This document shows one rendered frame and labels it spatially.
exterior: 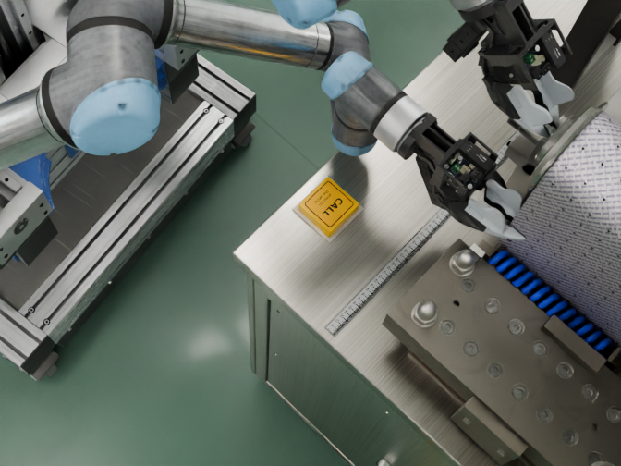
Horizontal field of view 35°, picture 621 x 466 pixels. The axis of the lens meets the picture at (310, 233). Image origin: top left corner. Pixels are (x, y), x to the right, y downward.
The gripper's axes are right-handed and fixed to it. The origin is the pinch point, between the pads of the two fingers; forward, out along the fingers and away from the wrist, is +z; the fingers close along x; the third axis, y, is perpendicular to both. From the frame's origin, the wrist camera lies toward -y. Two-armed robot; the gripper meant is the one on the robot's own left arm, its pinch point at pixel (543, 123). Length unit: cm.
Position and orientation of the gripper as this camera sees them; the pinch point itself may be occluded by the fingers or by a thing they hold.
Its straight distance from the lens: 130.3
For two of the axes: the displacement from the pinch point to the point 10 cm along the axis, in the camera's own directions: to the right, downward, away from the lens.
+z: 5.3, 7.2, 4.5
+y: 5.0, 1.6, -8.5
